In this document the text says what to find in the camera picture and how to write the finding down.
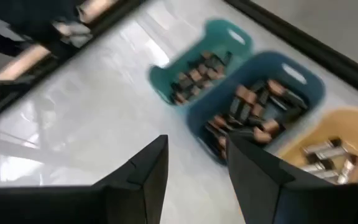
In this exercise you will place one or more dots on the teal plastic bin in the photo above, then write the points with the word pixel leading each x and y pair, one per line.
pixel 216 35

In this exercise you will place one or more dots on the blue plastic bin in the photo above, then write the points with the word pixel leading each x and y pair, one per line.
pixel 259 65

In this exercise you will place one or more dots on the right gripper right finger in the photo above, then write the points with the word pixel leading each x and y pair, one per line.
pixel 291 202

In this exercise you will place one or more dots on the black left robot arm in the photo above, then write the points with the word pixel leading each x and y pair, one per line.
pixel 17 18

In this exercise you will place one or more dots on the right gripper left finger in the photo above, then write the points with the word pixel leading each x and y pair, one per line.
pixel 89 205

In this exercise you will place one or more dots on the yellow plastic bin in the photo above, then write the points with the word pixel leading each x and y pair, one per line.
pixel 346 124

